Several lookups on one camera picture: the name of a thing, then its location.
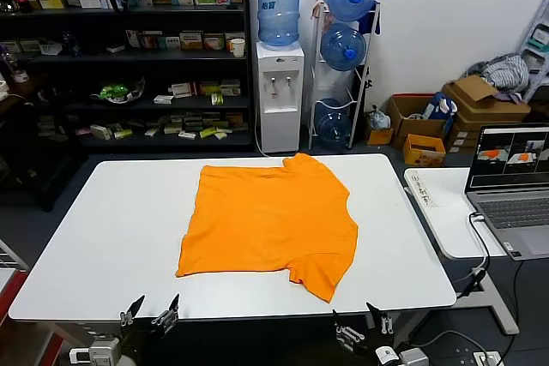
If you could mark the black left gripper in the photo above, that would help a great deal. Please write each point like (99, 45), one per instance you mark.
(143, 338)

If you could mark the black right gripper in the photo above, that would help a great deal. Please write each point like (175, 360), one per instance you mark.
(377, 342)

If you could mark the orange t-shirt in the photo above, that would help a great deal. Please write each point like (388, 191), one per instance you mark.
(266, 220)

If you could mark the grey striped clothes pile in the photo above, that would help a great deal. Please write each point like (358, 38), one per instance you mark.
(506, 70)

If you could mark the white power strip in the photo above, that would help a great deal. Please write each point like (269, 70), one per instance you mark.
(486, 359)

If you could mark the white side table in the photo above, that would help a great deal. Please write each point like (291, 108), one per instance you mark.
(450, 220)

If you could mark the handwritten paper label strip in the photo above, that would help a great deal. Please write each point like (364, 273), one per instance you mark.
(420, 188)

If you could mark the grey metal cart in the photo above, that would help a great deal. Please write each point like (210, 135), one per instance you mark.
(8, 256)

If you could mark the white olive box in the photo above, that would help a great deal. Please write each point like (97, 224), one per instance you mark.
(151, 132)

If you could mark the lime green box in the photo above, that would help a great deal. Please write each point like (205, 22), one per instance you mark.
(122, 133)
(208, 132)

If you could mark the small white flat box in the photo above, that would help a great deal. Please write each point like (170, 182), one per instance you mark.
(187, 134)

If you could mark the small orange cardboard box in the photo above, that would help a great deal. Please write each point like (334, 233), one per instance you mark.
(422, 156)

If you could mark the white green carton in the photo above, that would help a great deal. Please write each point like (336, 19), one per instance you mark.
(100, 132)

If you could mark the stacked olive green boxes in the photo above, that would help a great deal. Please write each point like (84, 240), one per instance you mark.
(194, 121)
(173, 124)

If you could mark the pale yellow small box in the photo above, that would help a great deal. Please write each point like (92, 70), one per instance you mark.
(221, 135)

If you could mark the small yellow cardboard box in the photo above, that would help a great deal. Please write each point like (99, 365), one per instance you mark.
(379, 136)

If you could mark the grey laptop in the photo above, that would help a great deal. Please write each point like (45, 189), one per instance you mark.
(514, 211)

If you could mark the open brown cardboard box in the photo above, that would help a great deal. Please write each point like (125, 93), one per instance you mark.
(414, 128)

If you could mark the stacked brown yellow boxes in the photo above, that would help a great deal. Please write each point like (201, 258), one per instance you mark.
(237, 122)

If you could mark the grey plastic bag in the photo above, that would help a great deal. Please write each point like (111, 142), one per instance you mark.
(379, 119)

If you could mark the white box black print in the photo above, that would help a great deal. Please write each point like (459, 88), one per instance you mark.
(163, 99)

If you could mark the stacked labelled cardboard boxes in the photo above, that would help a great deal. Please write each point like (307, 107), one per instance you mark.
(463, 136)

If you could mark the white water dispenser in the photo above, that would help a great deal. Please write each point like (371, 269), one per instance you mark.
(279, 126)

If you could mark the light green tube box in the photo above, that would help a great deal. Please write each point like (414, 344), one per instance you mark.
(216, 99)

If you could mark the black white bowl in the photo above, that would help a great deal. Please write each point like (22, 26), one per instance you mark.
(137, 89)

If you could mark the green snack packets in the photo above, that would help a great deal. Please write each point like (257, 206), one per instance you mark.
(113, 91)

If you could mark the white red striped box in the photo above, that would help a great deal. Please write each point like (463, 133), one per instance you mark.
(182, 89)

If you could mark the green yellow medicine box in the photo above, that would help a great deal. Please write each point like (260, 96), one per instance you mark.
(209, 86)

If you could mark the blue white package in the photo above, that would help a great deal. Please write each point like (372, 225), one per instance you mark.
(442, 102)

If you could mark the black slender pump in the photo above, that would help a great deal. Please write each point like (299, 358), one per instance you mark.
(366, 83)

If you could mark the large cardboard box with flap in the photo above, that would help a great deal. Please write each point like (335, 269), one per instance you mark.
(493, 111)

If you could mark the black metal shelving unit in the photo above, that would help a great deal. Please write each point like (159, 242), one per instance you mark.
(137, 55)

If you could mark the small white cup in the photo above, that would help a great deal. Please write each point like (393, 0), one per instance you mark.
(20, 76)

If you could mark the white grey medicine box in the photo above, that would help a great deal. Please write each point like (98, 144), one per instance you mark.
(172, 42)

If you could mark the orange picture medicine box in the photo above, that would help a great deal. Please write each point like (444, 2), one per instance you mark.
(151, 40)

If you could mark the white red medicine box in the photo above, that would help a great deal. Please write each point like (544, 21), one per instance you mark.
(133, 39)

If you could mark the orange framed medicine box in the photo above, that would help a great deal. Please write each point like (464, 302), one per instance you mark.
(191, 40)

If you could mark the white red orange box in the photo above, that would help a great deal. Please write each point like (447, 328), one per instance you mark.
(213, 42)

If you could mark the white paper cup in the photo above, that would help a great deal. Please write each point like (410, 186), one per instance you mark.
(237, 48)

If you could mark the dark blue bottle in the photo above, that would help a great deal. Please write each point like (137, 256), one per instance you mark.
(70, 44)

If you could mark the beige brown medicine box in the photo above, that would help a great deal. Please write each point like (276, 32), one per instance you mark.
(227, 40)

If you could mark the white plastic tray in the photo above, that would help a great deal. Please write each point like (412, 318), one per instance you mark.
(49, 48)

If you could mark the clear plastic bottle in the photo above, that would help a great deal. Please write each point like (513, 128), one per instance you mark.
(6, 64)

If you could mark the pale green box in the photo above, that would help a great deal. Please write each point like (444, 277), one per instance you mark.
(30, 46)

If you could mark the green white flat box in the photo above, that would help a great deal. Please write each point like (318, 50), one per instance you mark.
(9, 47)

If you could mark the white blue medicine box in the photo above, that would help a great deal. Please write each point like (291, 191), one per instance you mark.
(107, 1)

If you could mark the blue water jug with label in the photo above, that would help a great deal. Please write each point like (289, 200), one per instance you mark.
(279, 19)

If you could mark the pink rag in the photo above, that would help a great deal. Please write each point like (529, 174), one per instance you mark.
(318, 8)

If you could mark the grey storage rack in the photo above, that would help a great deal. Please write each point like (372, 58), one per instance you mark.
(532, 25)

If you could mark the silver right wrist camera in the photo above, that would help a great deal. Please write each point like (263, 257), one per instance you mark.
(412, 358)

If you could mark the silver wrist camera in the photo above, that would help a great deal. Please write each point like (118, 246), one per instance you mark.
(105, 351)
(412, 358)

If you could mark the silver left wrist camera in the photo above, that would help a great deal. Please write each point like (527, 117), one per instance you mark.
(105, 351)

